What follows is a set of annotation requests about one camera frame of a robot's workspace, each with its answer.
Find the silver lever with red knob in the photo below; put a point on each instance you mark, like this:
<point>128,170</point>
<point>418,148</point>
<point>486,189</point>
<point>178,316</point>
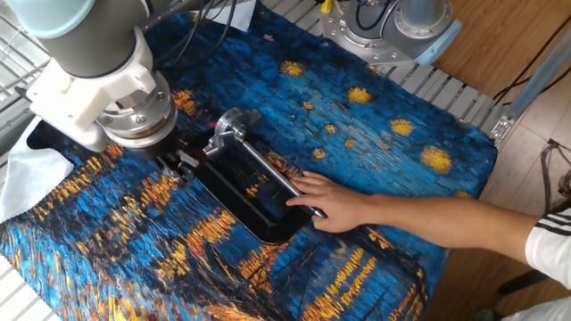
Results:
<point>229,122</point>

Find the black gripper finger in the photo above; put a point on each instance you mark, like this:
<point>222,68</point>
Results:
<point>171,171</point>
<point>189,165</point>

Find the person's bare hand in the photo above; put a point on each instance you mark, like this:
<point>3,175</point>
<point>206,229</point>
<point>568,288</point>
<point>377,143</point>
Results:
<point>339,205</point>

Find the aluminium frame rail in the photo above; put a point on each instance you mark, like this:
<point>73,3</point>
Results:
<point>13,127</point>

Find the person's bare forearm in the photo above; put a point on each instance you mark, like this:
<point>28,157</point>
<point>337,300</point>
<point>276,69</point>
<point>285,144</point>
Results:
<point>446,223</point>

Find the aluminium post with corner bracket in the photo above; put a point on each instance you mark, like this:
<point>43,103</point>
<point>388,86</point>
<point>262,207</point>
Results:
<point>535,82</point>

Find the white shirt with black stripes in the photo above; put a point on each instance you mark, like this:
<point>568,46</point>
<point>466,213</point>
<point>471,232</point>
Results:
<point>551,249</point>

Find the black clamp frame with rod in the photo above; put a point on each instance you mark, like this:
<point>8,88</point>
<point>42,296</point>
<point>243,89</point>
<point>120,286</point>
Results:
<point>241,209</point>

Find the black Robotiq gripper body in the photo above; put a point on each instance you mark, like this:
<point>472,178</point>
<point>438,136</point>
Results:
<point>169,149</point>

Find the small yellow object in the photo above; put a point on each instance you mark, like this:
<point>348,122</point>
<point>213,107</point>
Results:
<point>326,5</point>

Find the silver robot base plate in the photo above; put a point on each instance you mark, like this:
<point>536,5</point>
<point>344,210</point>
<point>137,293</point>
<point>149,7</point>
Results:
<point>343,40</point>

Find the white fabric flap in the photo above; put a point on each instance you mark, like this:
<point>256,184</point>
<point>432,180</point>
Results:
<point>241,18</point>
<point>27,183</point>

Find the starry night painted tablecloth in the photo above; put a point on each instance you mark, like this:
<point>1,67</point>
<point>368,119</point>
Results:
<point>290,89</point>

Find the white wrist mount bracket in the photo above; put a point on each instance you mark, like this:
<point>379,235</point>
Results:
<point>80,107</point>

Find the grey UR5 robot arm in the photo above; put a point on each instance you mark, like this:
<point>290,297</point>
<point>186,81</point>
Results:
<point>89,44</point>

